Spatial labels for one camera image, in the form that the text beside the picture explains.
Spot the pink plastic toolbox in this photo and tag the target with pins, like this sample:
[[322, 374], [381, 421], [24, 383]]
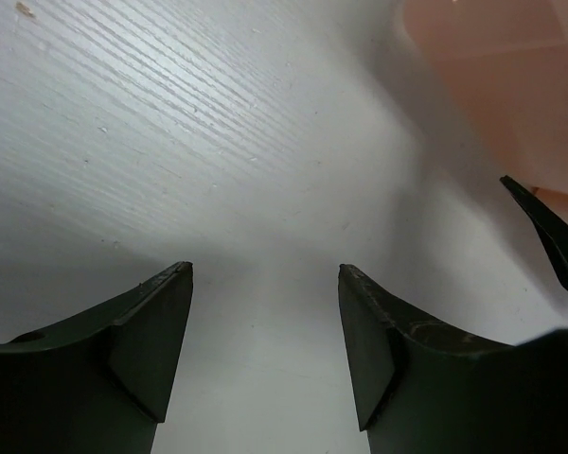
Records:
[[505, 64]]

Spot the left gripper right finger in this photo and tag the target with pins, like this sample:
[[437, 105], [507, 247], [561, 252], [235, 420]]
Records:
[[424, 386]]

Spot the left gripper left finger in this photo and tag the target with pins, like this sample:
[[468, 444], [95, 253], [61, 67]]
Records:
[[99, 381]]

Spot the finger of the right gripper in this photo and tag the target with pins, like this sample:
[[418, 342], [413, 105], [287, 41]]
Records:
[[551, 229]]

